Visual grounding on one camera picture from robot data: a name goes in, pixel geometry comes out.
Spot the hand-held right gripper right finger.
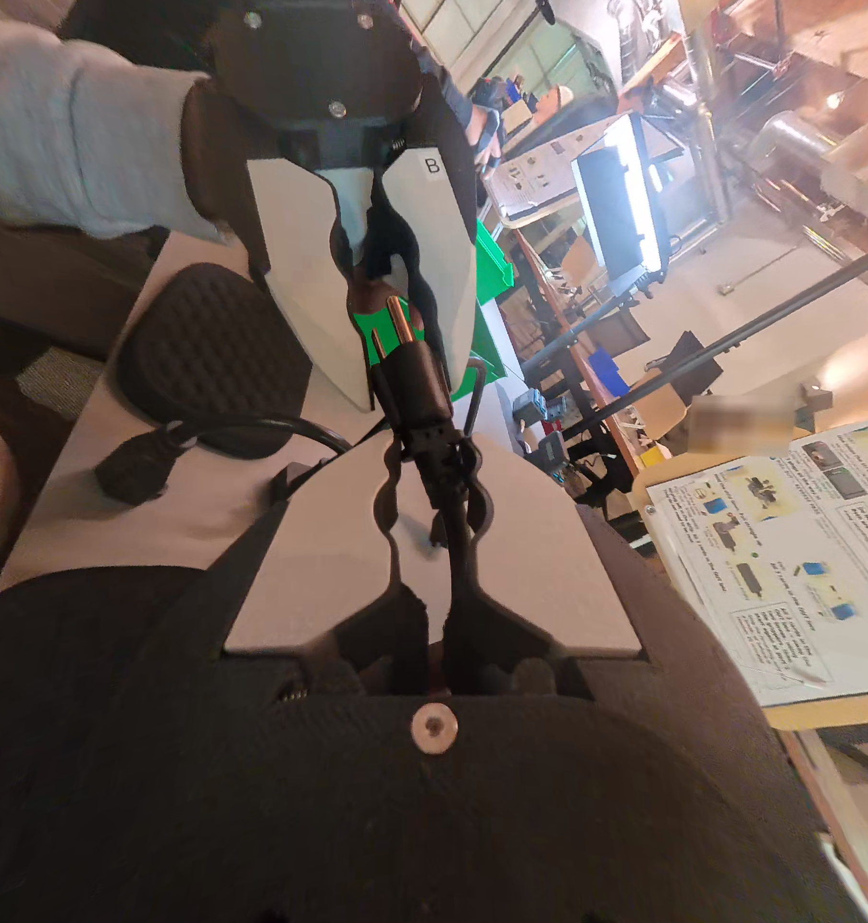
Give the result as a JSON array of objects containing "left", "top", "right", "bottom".
[{"left": 466, "top": 431, "right": 643, "bottom": 657}]

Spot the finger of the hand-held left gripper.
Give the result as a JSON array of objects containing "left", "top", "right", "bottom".
[
  {"left": 248, "top": 155, "right": 377, "bottom": 415},
  {"left": 365, "top": 148, "right": 478, "bottom": 394}
]

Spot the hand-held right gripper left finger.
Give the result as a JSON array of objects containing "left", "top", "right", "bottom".
[{"left": 223, "top": 433, "right": 406, "bottom": 653}]

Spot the black power cord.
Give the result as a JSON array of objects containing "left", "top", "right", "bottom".
[
  {"left": 94, "top": 414, "right": 352, "bottom": 507},
  {"left": 362, "top": 292, "right": 485, "bottom": 650}
]

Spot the person's left forearm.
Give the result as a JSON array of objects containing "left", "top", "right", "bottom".
[{"left": 0, "top": 11, "right": 229, "bottom": 242}]

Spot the green plastic bin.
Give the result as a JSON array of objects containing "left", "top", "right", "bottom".
[{"left": 353, "top": 216, "right": 514, "bottom": 401}]

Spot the long wooden table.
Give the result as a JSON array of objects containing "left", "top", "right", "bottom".
[{"left": 509, "top": 224, "right": 647, "bottom": 480}]

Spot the black light panel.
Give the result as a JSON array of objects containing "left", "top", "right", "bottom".
[{"left": 570, "top": 112, "right": 671, "bottom": 298}]

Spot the blue plastic bin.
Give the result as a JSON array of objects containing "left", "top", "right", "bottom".
[{"left": 589, "top": 346, "right": 631, "bottom": 396}]

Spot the wooden instruction board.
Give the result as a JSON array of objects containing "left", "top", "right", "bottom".
[{"left": 632, "top": 404, "right": 868, "bottom": 731}]

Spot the black tripod pole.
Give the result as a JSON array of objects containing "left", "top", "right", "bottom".
[{"left": 521, "top": 240, "right": 868, "bottom": 434}]

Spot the silver air duct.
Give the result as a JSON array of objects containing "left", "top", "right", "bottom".
[{"left": 755, "top": 108, "right": 839, "bottom": 170}]

